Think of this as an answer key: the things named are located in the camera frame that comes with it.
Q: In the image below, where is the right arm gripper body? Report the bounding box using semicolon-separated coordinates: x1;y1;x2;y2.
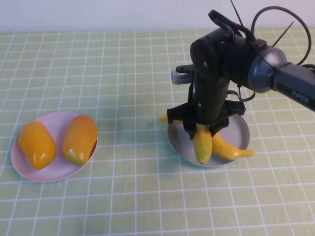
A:
167;73;247;126

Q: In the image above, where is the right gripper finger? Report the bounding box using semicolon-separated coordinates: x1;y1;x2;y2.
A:
183;122;197;141
209;120;229;136

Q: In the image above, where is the banana with green tip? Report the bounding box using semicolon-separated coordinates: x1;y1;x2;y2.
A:
159;115;213;165

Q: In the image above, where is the mango with orange-red blush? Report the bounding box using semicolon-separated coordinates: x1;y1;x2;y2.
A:
63;115;98;166

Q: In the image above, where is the plain yellow mango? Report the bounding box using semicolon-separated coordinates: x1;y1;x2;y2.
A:
18;121;57;170

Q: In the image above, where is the blue-grey round plate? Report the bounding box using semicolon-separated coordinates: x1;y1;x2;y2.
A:
167;114;251;168

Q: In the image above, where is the pink round plate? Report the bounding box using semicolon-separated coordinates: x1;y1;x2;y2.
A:
10;112;98;182

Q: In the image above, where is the green checkered tablecloth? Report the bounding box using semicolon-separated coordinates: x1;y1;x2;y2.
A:
0;28;315;236

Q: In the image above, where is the black zip tie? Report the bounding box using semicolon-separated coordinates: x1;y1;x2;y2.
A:
230;0;243;27
272;21;295;47

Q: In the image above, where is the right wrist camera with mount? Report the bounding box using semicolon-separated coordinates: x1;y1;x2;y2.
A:
170;65;197;85

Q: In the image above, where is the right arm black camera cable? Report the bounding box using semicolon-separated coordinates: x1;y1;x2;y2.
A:
208;6;315;72

